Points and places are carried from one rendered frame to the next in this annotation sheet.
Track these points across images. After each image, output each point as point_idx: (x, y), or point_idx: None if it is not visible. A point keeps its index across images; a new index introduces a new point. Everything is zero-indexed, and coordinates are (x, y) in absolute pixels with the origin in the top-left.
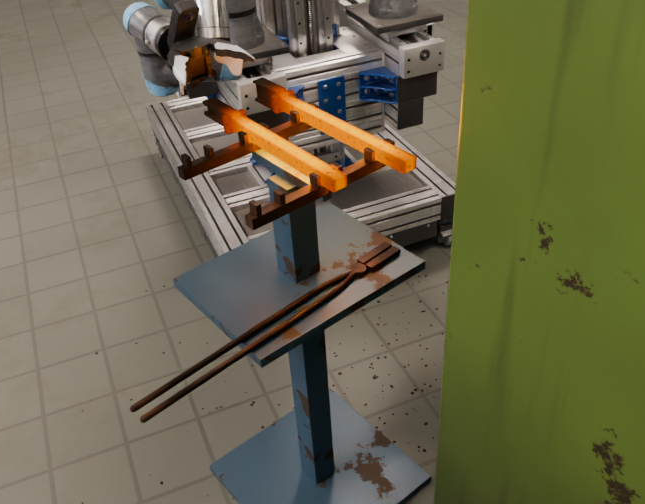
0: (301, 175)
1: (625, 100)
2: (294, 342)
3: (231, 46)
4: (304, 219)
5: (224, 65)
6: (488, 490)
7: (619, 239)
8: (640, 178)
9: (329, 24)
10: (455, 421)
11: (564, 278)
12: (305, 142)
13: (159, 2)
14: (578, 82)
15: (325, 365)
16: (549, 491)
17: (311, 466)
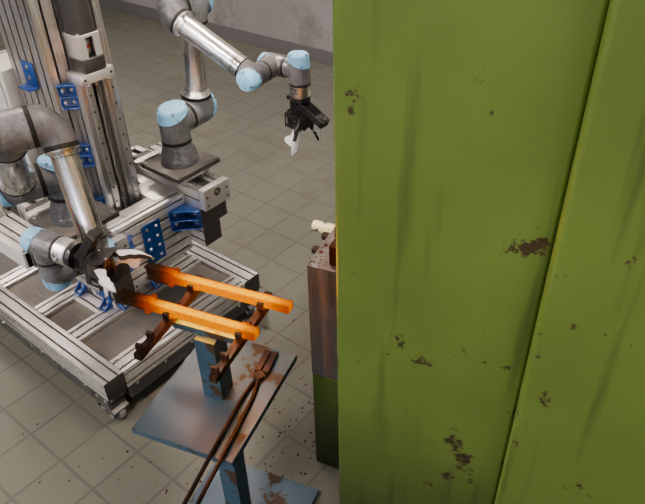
0: (220, 332)
1: (435, 277)
2: (245, 442)
3: (130, 251)
4: None
5: None
6: (381, 485)
7: (442, 337)
8: (448, 309)
9: (135, 181)
10: (352, 451)
11: (414, 359)
12: (138, 274)
13: (5, 204)
14: (408, 270)
15: None
16: (421, 471)
17: None
